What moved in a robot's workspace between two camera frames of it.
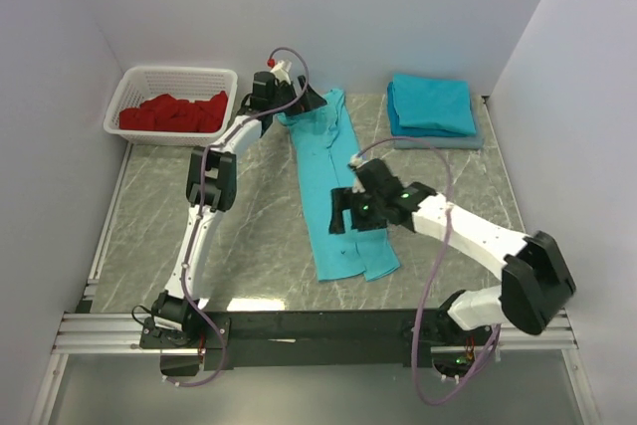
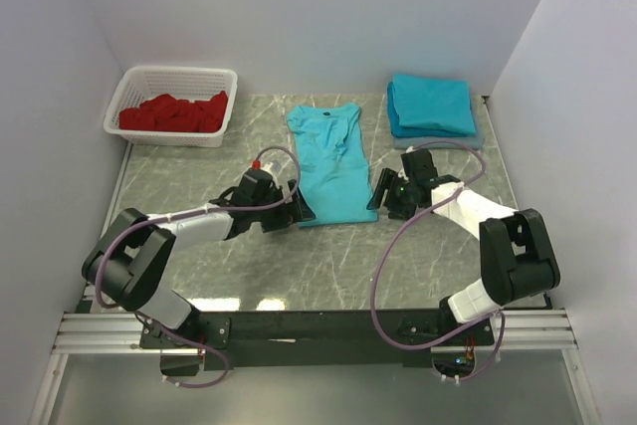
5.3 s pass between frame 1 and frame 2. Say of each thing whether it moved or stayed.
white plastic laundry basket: stayed
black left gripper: moved
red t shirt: stayed
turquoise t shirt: moved
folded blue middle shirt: stayed
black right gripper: moved
